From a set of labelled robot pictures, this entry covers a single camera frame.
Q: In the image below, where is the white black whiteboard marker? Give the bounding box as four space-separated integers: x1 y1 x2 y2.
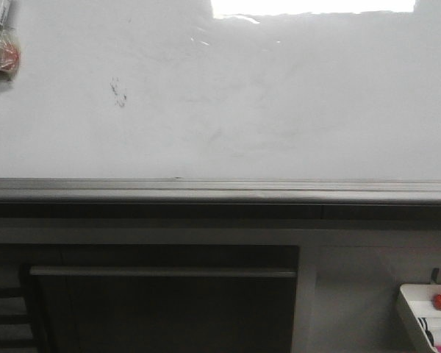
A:
0 1 21 80

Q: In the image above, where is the dark cabinet panel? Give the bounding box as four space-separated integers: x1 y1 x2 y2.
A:
26 245 299 352

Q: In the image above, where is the white whiteboard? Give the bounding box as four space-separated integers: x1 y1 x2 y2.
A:
0 1 441 204

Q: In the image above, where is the white marker tray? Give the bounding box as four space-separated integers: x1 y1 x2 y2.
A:
396 284 441 352

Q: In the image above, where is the black striped marker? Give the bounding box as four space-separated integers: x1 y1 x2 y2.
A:
418 318 441 347

